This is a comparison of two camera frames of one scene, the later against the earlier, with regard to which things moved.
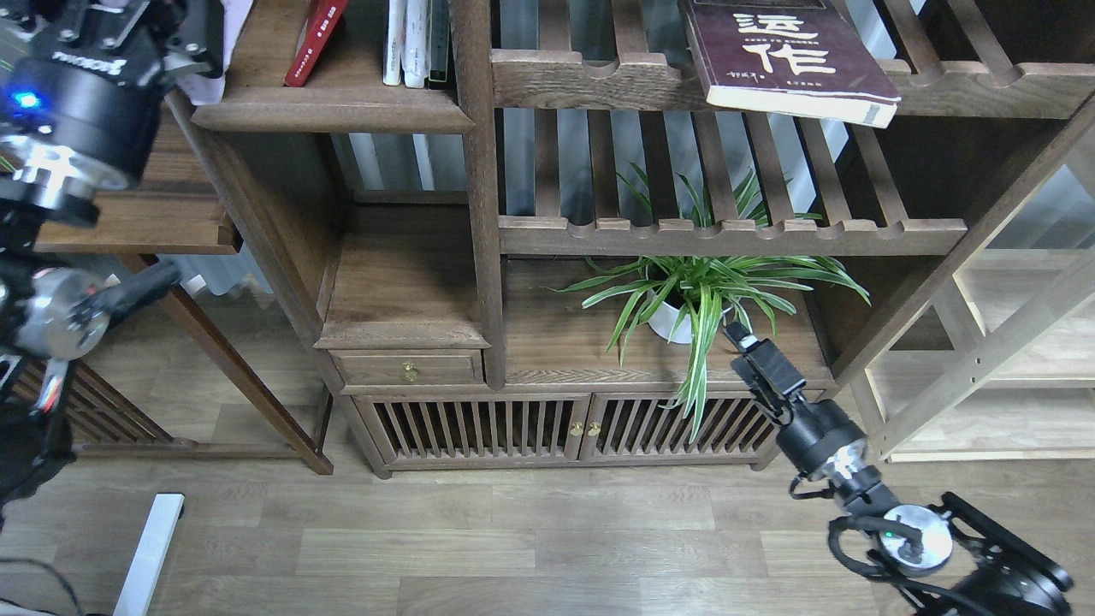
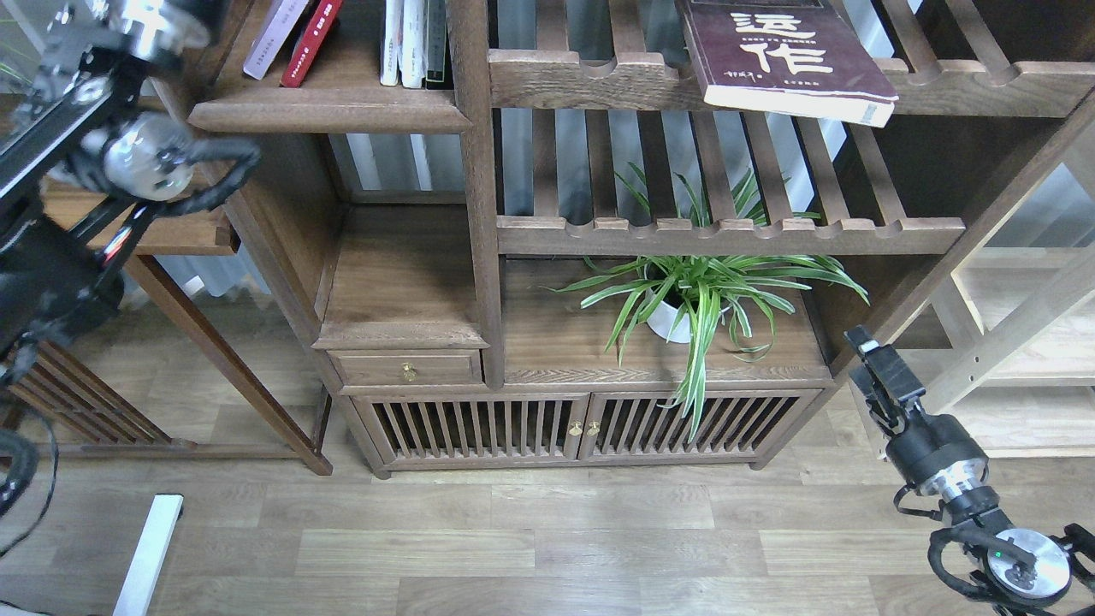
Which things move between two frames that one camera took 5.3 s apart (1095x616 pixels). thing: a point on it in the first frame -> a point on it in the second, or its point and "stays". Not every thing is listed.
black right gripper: [771, 377] -> [891, 392]
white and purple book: [205, 90] -> [271, 42]
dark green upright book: [439, 39] stays
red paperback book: [321, 20] stays
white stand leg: [142, 580] stays
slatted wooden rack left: [101, 424] stays
